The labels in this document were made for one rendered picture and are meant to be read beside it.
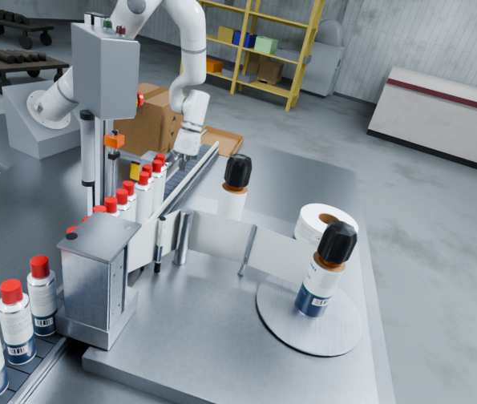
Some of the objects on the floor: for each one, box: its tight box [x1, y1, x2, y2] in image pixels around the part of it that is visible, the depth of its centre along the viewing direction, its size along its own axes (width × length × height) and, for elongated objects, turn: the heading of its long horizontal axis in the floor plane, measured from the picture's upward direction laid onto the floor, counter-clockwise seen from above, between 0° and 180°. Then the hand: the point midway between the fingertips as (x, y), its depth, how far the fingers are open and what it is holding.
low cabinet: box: [366, 66, 477, 173], centre depth 658 cm, size 206×255×96 cm
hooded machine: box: [296, 19, 346, 99], centre depth 785 cm, size 78×66×154 cm
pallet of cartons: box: [244, 51, 284, 86], centre depth 818 cm, size 81×114×67 cm
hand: (182, 165), depth 152 cm, fingers closed
